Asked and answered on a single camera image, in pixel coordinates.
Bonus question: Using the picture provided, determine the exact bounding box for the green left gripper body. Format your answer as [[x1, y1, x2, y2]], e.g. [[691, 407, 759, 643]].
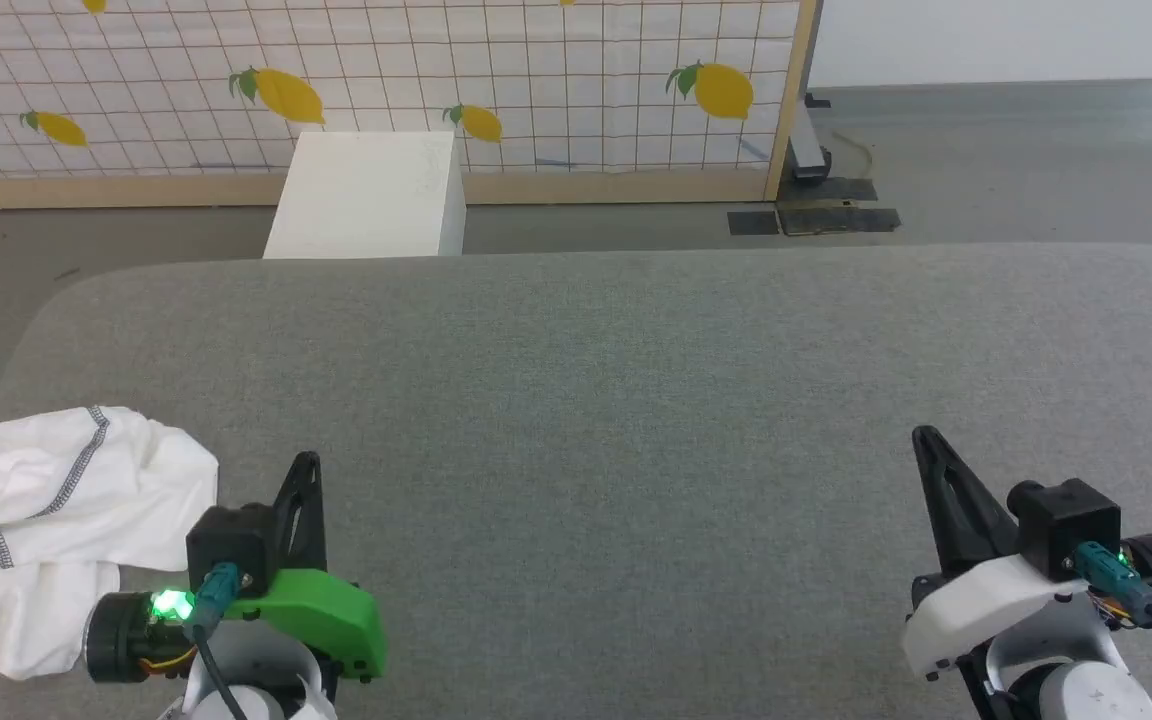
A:
[[224, 568, 389, 683]]

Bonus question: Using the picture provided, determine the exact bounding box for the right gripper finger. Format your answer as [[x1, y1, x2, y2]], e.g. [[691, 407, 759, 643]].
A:
[[911, 424, 1023, 581]]

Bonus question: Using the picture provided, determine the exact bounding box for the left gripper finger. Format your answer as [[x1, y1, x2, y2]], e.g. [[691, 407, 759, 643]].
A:
[[271, 451, 328, 574]]

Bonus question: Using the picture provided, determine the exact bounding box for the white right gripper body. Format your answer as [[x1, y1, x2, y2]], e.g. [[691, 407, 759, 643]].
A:
[[900, 552, 1098, 683]]

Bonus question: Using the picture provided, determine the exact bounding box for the white garment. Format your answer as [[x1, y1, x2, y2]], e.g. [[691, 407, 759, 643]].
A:
[[0, 405, 221, 682]]

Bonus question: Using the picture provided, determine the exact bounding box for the large black floor mat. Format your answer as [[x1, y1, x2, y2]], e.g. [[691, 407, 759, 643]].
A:
[[776, 177, 903, 237]]

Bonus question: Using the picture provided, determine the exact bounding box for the white box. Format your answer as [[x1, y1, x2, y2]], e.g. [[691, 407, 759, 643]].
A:
[[262, 131, 468, 260]]

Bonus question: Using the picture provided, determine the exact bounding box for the grey metal stand foot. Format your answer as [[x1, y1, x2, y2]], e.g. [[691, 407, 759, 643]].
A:
[[789, 93, 834, 183]]

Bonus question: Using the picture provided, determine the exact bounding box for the white rolling partition board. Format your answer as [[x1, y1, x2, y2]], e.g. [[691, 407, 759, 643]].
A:
[[802, 0, 1152, 93]]

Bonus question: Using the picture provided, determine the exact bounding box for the lemon print partition panel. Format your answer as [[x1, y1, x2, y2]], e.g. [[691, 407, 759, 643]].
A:
[[0, 0, 823, 211]]

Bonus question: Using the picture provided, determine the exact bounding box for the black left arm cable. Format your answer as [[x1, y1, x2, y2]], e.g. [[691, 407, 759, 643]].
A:
[[188, 562, 252, 720]]

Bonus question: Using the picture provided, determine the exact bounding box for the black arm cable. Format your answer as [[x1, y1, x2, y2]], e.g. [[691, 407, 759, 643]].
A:
[[188, 562, 252, 720], [1074, 542, 1152, 693]]

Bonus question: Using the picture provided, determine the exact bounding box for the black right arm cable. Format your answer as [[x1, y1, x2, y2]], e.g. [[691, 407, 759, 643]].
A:
[[1074, 542, 1152, 693]]

